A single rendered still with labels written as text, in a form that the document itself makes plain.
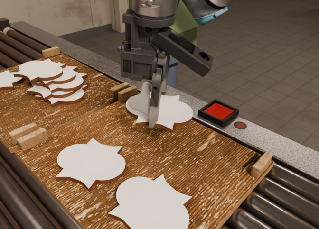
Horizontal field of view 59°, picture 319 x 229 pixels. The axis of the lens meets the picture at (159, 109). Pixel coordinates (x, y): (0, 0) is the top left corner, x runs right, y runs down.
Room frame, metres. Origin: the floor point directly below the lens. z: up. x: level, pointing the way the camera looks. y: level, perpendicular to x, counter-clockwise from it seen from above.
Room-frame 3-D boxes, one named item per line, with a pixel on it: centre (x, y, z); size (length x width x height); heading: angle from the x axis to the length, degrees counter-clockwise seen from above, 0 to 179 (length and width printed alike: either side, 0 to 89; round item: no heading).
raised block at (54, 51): (0.96, 0.39, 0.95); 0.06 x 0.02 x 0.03; 135
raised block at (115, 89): (0.68, 0.11, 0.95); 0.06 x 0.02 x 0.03; 135
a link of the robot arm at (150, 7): (0.49, 0.01, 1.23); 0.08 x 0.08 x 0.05
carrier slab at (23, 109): (0.72, 0.34, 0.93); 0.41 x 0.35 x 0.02; 45
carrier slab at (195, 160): (0.43, 0.04, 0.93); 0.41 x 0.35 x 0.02; 46
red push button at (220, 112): (0.61, -0.15, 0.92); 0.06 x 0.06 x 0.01; 47
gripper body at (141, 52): (0.50, 0.02, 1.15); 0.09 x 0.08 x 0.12; 80
